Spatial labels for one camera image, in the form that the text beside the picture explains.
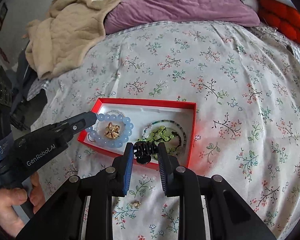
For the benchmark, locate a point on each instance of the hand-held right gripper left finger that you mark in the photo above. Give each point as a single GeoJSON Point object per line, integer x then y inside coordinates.
{"type": "Point", "coordinates": [128, 167]}

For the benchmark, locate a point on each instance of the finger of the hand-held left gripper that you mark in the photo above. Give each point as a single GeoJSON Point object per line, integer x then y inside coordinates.
{"type": "Point", "coordinates": [85, 120]}

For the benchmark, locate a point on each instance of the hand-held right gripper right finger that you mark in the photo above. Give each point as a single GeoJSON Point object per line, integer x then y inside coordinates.
{"type": "Point", "coordinates": [163, 170]}

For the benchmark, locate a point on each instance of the black hair clip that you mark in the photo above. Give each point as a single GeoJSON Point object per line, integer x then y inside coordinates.
{"type": "Point", "coordinates": [142, 148]}

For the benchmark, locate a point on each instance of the red cardboard box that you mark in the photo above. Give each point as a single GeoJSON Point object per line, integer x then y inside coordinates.
{"type": "Point", "coordinates": [145, 103]}

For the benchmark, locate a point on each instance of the person's left hand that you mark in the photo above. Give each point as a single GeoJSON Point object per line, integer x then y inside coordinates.
{"type": "Point", "coordinates": [10, 200]}

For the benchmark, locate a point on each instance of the gold hair clip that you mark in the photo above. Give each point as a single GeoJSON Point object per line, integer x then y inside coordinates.
{"type": "Point", "coordinates": [112, 131]}

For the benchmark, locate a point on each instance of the small gold earring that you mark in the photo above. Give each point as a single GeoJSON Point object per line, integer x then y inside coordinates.
{"type": "Point", "coordinates": [136, 203]}

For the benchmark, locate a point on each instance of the dark furniture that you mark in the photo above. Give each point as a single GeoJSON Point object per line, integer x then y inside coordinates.
{"type": "Point", "coordinates": [22, 92]}

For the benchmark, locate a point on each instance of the beige quilted blanket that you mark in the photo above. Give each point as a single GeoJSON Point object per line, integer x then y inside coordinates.
{"type": "Point", "coordinates": [72, 30]}

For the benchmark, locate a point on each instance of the floral bed sheet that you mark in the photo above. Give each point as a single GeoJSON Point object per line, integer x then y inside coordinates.
{"type": "Point", "coordinates": [215, 67]}

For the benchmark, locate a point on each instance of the purple pillow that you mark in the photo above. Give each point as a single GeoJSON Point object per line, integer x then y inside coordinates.
{"type": "Point", "coordinates": [177, 2]}

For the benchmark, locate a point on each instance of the orange plush toy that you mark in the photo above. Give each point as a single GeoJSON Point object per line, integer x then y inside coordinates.
{"type": "Point", "coordinates": [285, 17]}

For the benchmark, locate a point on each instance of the wall picture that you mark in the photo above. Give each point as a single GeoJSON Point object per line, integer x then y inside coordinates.
{"type": "Point", "coordinates": [3, 53]}
{"type": "Point", "coordinates": [2, 16]}

